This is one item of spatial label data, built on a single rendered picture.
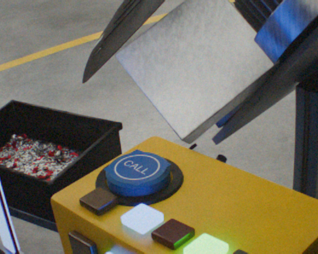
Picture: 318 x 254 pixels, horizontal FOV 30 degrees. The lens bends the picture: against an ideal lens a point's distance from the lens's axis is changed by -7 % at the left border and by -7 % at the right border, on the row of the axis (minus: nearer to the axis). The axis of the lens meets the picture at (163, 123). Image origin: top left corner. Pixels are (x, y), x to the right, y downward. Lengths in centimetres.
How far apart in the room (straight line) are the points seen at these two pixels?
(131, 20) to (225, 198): 54
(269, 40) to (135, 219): 39
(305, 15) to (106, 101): 229
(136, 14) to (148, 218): 56
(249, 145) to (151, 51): 177
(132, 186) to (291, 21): 35
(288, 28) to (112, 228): 38
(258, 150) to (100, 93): 90
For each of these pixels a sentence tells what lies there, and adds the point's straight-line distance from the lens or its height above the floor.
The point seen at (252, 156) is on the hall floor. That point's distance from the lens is 241.
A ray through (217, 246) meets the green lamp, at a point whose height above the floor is 108.
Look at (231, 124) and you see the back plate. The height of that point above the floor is 87.
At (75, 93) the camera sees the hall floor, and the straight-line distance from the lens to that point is 304.
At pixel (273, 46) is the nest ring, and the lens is 71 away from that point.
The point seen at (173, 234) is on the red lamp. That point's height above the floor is 108.
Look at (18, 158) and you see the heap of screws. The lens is 93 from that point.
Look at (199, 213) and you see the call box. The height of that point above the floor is 107.
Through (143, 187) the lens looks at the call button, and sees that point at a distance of 38.
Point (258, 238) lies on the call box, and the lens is 34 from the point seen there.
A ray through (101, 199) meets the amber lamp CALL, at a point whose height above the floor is 108.
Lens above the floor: 129
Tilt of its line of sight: 29 degrees down
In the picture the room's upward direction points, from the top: 6 degrees counter-clockwise
